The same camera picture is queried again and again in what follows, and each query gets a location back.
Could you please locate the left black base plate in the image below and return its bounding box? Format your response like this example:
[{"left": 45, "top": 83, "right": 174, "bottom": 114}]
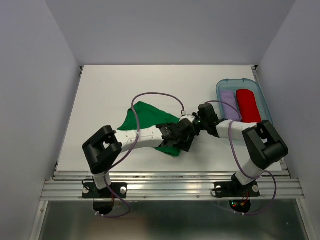
[{"left": 82, "top": 181, "right": 128, "bottom": 199}]

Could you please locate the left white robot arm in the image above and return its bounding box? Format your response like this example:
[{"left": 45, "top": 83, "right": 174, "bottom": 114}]
[{"left": 82, "top": 115, "right": 196, "bottom": 197}]

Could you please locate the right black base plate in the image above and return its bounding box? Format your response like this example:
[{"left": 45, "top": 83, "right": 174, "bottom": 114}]
[{"left": 211, "top": 181, "right": 260, "bottom": 199}]

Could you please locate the lavender t shirt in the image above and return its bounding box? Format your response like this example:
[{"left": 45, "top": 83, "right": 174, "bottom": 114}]
[{"left": 219, "top": 90, "right": 241, "bottom": 122}]

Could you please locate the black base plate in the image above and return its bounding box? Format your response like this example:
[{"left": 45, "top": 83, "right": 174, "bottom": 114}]
[
  {"left": 82, "top": 181, "right": 128, "bottom": 199},
  {"left": 211, "top": 181, "right": 260, "bottom": 199}
]

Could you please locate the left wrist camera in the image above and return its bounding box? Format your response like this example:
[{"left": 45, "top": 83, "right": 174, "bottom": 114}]
[{"left": 179, "top": 114, "right": 196, "bottom": 124}]

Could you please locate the red t shirt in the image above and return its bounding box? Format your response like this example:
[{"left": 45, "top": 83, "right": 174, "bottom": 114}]
[{"left": 236, "top": 89, "right": 262, "bottom": 123}]

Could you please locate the translucent blue plastic bin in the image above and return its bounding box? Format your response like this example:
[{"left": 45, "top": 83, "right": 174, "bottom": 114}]
[{"left": 215, "top": 78, "right": 274, "bottom": 124}]

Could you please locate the green t shirt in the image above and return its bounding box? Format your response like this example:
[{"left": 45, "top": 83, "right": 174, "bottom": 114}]
[{"left": 117, "top": 101, "right": 181, "bottom": 157}]

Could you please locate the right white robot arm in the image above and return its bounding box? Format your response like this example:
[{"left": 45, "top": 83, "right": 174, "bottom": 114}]
[{"left": 192, "top": 103, "right": 289, "bottom": 195}]

